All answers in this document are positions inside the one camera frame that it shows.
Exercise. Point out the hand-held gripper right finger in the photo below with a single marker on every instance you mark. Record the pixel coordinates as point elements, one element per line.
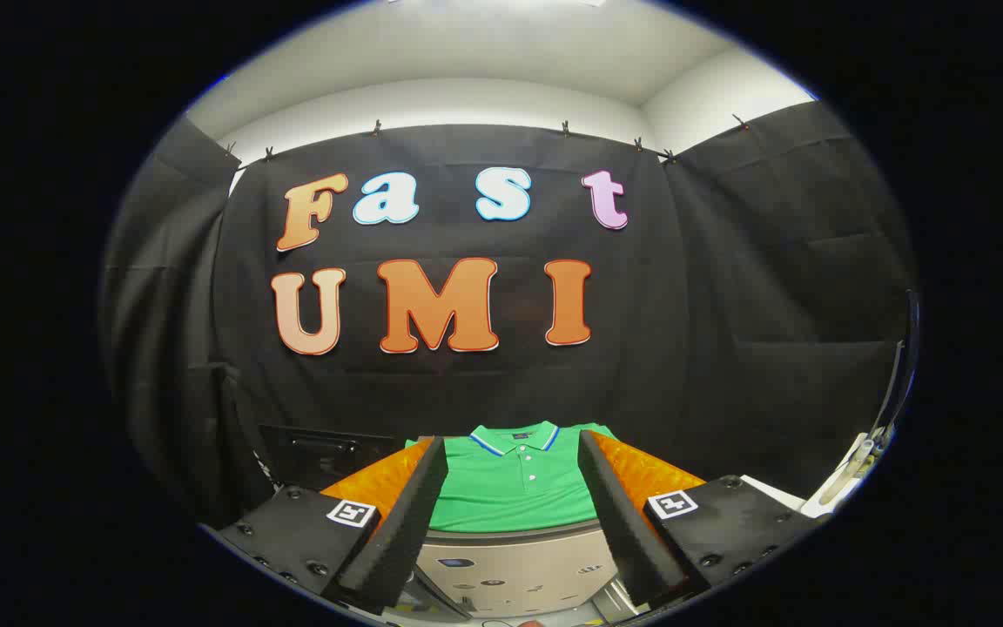
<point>619,522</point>

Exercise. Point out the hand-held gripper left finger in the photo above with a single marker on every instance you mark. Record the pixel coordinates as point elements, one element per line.
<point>406,522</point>

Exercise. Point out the green polo shirt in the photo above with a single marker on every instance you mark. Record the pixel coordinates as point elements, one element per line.
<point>510,496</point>

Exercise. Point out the black backdrop cloth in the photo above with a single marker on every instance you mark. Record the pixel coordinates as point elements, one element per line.
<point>684,305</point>

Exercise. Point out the white tube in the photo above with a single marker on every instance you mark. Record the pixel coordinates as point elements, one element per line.
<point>850,470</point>

